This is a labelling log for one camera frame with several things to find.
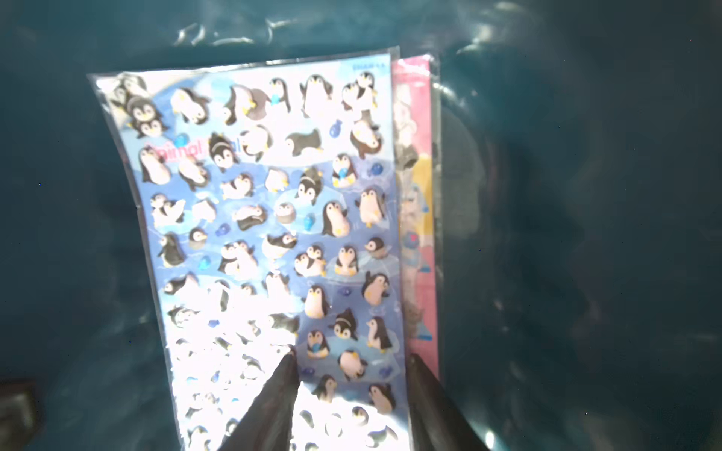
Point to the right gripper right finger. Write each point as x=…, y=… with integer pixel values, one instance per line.
x=436, y=422

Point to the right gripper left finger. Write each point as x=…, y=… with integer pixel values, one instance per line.
x=267, y=423

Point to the blue penguin sticker sheet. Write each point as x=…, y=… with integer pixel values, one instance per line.
x=267, y=195

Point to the teal storage box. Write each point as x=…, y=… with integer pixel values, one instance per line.
x=581, y=158

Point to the pink cat sticker sheet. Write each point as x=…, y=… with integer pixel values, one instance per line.
x=414, y=120

